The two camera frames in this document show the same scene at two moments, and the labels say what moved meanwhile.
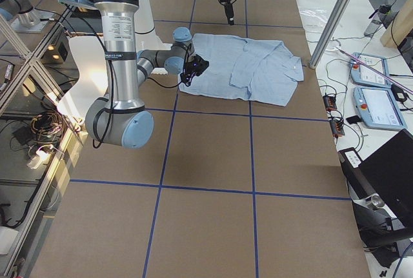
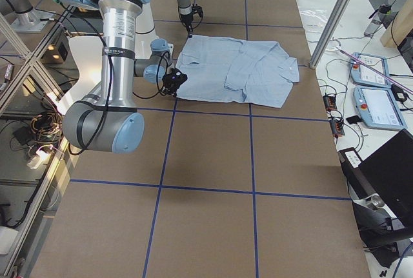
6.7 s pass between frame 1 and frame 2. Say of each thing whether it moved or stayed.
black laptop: stayed
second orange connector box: stayed
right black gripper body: moved
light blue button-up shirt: stayed
